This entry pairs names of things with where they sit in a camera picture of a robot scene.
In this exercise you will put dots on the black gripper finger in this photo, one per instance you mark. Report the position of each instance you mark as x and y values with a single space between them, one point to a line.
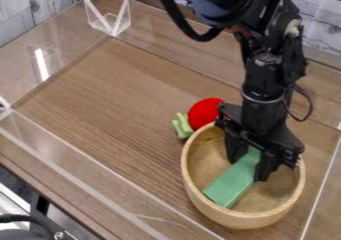
266 165
235 147

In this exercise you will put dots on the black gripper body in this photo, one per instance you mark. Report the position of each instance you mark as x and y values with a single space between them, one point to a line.
259 123

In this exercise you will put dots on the wooden bowl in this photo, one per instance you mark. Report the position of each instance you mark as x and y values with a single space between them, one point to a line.
264 203

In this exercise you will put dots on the green rectangular block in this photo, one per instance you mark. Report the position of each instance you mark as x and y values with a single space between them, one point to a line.
232 183

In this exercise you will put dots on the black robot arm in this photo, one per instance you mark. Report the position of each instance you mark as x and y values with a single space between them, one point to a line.
268 34

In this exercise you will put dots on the red toy strawberry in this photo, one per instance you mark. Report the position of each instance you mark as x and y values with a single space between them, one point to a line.
200 114

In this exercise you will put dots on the clear acrylic tray wall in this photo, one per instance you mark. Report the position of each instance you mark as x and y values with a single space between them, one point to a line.
111 206

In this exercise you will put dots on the clear acrylic corner bracket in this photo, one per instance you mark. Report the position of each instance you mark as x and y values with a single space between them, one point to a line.
108 23

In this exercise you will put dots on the black metal table frame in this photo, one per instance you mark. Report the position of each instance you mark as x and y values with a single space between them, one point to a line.
28 217

